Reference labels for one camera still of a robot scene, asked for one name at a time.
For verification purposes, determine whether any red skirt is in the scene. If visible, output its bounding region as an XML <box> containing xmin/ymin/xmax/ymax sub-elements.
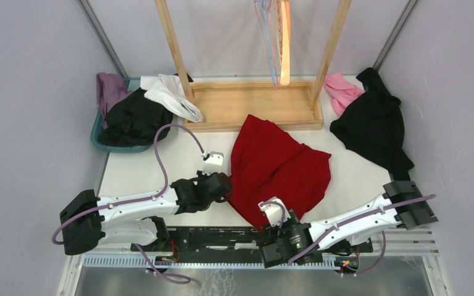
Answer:
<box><xmin>230</xmin><ymin>115</ymin><xmax>331</xmax><ymax>230</ymax></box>

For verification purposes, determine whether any wooden hanger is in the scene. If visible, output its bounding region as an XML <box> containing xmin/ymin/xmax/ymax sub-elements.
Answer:
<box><xmin>276</xmin><ymin>1</ymin><xmax>291</xmax><ymax>86</ymax></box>

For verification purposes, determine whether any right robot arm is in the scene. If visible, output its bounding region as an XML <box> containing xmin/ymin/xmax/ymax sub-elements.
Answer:
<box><xmin>257</xmin><ymin>181</ymin><xmax>438</xmax><ymax>268</ymax></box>

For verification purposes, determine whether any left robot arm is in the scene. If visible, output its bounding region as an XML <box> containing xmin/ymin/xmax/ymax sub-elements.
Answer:
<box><xmin>56</xmin><ymin>172</ymin><xmax>233</xmax><ymax>255</ymax></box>

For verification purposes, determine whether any black garment in basket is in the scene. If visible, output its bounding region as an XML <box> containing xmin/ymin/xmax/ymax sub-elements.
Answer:
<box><xmin>99</xmin><ymin>86</ymin><xmax>175</xmax><ymax>147</ymax></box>

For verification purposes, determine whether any white garment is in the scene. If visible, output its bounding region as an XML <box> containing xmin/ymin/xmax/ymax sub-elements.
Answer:
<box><xmin>140</xmin><ymin>74</ymin><xmax>203</xmax><ymax>123</ymax></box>

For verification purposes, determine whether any wooden clothes rack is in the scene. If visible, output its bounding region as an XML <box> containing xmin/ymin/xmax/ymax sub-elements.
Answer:
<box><xmin>156</xmin><ymin>1</ymin><xmax>351</xmax><ymax>132</ymax></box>

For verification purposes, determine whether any teal laundry basket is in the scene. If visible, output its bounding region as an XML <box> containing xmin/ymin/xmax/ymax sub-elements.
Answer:
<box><xmin>90</xmin><ymin>77</ymin><xmax>151</xmax><ymax>154</ymax></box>

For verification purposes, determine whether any purple garment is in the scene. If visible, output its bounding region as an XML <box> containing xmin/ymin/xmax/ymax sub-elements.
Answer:
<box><xmin>96</xmin><ymin>72</ymin><xmax>133</xmax><ymax>129</ymax></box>

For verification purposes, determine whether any black garment on right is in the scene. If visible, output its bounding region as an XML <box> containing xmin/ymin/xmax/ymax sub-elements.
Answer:
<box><xmin>330</xmin><ymin>67</ymin><xmax>415</xmax><ymax>181</ymax></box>

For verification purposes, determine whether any pink garment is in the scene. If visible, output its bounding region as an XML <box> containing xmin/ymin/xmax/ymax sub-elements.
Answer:
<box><xmin>323</xmin><ymin>73</ymin><xmax>365</xmax><ymax>117</ymax></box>

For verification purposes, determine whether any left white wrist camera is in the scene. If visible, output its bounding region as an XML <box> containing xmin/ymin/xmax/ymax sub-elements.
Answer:
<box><xmin>201</xmin><ymin>151</ymin><xmax>224</xmax><ymax>175</ymax></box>

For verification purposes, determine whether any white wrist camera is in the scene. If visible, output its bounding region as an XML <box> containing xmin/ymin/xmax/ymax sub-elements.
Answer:
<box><xmin>201</xmin><ymin>151</ymin><xmax>224</xmax><ymax>175</ymax></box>
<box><xmin>258</xmin><ymin>197</ymin><xmax>296</xmax><ymax>228</ymax></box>

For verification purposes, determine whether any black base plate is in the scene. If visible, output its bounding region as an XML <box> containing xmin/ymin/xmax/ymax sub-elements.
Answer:
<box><xmin>130</xmin><ymin>226</ymin><xmax>373</xmax><ymax>265</ymax></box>

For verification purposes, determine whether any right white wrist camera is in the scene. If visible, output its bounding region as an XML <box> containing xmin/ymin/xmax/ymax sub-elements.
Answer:
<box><xmin>258</xmin><ymin>197</ymin><xmax>296</xmax><ymax>228</ymax></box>

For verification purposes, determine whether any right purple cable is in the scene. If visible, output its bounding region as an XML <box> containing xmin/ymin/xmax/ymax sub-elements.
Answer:
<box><xmin>259</xmin><ymin>194</ymin><xmax>438</xmax><ymax>277</ymax></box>

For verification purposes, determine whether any purple cable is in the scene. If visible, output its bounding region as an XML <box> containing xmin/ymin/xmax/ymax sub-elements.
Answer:
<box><xmin>259</xmin><ymin>194</ymin><xmax>438</xmax><ymax>277</ymax></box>
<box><xmin>51</xmin><ymin>123</ymin><xmax>209</xmax><ymax>285</ymax></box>

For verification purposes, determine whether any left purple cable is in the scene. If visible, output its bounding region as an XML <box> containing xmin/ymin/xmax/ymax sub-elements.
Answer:
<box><xmin>51</xmin><ymin>123</ymin><xmax>209</xmax><ymax>285</ymax></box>

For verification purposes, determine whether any aluminium frame rail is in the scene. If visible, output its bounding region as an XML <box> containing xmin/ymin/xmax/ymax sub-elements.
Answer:
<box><xmin>69</xmin><ymin>227</ymin><xmax>440</xmax><ymax>271</ymax></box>

